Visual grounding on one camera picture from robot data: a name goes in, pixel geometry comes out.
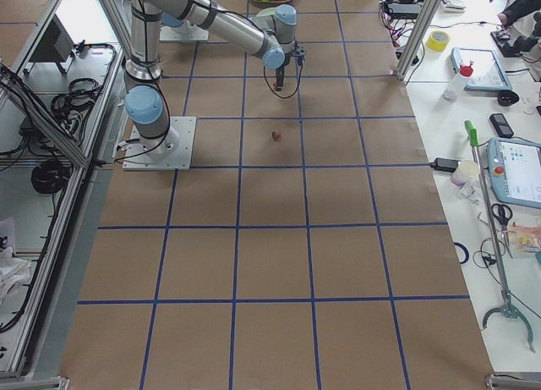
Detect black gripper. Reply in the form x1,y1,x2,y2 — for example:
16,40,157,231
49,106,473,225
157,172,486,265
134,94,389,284
274,53,292,91

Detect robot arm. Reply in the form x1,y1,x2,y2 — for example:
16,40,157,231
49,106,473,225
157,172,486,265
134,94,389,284
124,0,297,153

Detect light green plate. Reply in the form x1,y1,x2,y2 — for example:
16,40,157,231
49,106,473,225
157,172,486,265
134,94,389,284
256,8,276,18

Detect black power adapter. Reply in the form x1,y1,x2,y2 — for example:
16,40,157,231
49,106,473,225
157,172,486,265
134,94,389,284
385,3,422,19

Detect yellow tape roll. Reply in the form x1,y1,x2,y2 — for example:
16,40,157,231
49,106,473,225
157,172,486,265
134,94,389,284
426,30,450,52

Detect clear bottle red cap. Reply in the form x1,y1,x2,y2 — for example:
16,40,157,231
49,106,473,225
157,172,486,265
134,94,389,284
442,61,473,102

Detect teach pendant far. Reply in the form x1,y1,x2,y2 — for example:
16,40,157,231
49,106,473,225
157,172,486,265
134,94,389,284
450,47,512,92

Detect teach pendant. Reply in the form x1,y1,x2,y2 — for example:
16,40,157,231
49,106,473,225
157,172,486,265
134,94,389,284
487,138,540,209
450,47,512,92

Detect white paper cup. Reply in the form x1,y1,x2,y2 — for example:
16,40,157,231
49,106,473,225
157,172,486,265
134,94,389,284
451,160,480,186

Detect teach pendant near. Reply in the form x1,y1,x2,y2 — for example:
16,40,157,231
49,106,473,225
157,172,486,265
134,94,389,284
487,138,540,209

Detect black scissors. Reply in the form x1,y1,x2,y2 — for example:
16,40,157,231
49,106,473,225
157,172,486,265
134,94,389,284
490,203,513,258

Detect reacher grabber tool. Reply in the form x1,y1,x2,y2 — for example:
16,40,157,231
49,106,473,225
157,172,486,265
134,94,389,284
464,120,535,353

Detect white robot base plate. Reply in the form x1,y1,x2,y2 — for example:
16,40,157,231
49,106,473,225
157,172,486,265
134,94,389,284
122,116,197,171

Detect aluminium frame post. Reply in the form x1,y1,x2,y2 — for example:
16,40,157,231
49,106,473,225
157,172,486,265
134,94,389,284
396,0,441,80

